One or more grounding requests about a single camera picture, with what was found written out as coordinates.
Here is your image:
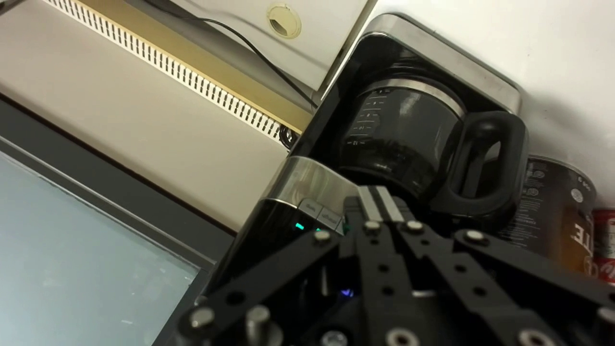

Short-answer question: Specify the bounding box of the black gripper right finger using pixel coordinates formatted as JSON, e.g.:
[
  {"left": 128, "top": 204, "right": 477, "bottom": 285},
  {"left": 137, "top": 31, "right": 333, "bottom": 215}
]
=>
[{"left": 374, "top": 185, "right": 615, "bottom": 346}]

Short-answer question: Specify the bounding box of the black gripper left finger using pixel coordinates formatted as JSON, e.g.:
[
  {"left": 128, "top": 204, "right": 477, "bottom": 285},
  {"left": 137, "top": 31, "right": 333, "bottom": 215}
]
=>
[{"left": 172, "top": 186, "right": 412, "bottom": 346}]

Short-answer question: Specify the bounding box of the brown coffee can black lid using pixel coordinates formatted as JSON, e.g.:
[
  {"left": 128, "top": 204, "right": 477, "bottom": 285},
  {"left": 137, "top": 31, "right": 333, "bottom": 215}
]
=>
[{"left": 498, "top": 152, "right": 600, "bottom": 277}]

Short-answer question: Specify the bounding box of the black silver drip coffee maker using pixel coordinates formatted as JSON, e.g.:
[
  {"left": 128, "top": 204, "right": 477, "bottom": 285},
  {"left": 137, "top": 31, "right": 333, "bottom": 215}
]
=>
[{"left": 191, "top": 12, "right": 531, "bottom": 306}]

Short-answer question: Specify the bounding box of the glass jar silver lid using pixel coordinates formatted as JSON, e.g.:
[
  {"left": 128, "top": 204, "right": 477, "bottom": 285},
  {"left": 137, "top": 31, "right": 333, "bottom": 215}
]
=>
[{"left": 593, "top": 206, "right": 615, "bottom": 286}]

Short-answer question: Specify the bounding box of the black computer monitor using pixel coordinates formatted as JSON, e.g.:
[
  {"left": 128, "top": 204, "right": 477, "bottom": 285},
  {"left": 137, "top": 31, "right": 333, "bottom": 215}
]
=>
[{"left": 0, "top": 94, "right": 237, "bottom": 346}]

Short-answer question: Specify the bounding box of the glass coffee carafe black handle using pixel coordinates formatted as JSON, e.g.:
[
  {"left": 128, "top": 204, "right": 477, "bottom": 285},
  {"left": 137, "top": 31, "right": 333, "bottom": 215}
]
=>
[{"left": 335, "top": 75, "right": 531, "bottom": 223}]

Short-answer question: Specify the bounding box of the black power cord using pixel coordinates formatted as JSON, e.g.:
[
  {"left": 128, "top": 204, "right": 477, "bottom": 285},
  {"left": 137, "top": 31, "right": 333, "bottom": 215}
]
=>
[{"left": 128, "top": 0, "right": 320, "bottom": 108}]

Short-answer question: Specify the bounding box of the wall cable raceway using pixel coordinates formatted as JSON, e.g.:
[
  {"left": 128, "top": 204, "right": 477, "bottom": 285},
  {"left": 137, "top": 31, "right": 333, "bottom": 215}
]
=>
[{"left": 0, "top": 0, "right": 381, "bottom": 148}]

